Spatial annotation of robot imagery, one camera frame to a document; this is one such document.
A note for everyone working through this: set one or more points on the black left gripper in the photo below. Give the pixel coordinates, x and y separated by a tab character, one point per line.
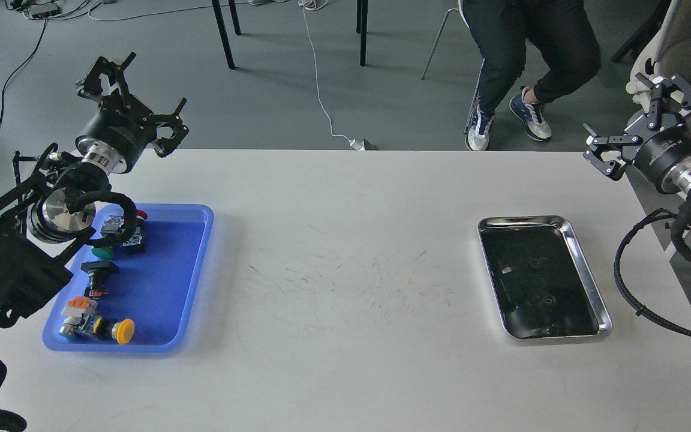
123	123

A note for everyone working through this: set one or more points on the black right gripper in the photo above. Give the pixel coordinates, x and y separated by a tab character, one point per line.
657	143

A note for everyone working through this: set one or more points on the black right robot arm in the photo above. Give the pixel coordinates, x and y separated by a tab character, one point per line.
680	229

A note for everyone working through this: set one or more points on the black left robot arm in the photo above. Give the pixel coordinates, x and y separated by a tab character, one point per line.
67	202

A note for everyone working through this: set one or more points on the white office chair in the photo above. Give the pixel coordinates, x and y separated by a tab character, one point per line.
687	54

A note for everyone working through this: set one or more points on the blue plastic tray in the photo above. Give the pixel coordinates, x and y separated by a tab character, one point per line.
155	288

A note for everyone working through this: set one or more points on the silver metal tray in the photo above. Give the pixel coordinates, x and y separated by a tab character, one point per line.
541	280

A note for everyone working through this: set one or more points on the orange white connector block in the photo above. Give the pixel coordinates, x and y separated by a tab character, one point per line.
80	314

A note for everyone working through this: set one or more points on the metal chair leg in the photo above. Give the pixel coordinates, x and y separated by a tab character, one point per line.
437	39

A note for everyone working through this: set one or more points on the red push button switch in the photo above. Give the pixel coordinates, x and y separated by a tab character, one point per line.
137	242

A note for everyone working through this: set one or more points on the black switch part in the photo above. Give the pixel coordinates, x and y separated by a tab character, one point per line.
98	274

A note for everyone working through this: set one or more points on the yellow push button switch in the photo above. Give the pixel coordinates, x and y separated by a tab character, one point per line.
107	329

